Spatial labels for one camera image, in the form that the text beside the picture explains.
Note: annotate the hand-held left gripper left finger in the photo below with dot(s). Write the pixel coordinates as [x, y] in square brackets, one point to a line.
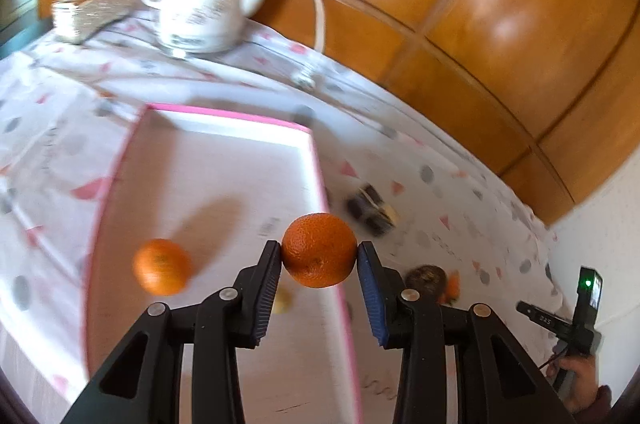
[269, 286]

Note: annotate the dark brown round fruit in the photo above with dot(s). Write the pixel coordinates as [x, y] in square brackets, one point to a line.
[425, 280]

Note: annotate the silver ornate tissue box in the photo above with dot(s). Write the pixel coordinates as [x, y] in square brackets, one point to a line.
[85, 11]

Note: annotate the white power plug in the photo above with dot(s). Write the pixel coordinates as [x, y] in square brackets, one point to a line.
[305, 77]

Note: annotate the person's right hand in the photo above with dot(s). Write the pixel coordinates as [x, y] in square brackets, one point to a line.
[582, 379]

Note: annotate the person's right forearm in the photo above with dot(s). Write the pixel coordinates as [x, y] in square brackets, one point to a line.
[602, 399]

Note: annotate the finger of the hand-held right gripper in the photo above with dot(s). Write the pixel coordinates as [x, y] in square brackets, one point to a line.
[542, 318]

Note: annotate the kettle base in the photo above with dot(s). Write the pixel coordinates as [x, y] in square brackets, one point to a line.
[172, 46]

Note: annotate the small orange-red fruit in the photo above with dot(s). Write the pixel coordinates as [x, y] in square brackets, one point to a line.
[451, 286]

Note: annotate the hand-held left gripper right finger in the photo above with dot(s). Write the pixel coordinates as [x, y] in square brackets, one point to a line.
[369, 289]

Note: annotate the round orange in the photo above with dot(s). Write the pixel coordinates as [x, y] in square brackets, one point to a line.
[162, 266]

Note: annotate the pink-rimmed shallow tray box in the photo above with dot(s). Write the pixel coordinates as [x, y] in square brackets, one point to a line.
[210, 184]

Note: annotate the orange with stem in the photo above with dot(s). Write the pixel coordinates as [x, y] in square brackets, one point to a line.
[320, 249]

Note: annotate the small yellow round fruit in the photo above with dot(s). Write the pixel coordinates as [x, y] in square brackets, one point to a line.
[283, 301]

